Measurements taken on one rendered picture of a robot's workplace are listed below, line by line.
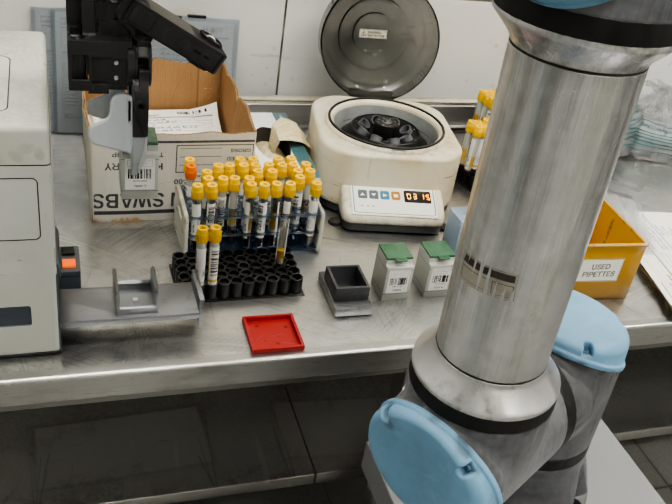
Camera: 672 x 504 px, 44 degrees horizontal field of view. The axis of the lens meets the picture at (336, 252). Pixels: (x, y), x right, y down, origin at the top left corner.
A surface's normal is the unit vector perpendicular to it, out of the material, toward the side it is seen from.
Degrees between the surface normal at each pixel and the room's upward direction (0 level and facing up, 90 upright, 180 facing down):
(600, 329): 7
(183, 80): 87
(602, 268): 90
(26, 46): 0
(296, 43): 90
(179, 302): 0
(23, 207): 90
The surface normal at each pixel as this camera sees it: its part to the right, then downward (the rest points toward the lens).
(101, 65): 0.26, 0.55
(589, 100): 0.00, 0.54
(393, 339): 0.14, -0.83
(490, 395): -0.01, -0.23
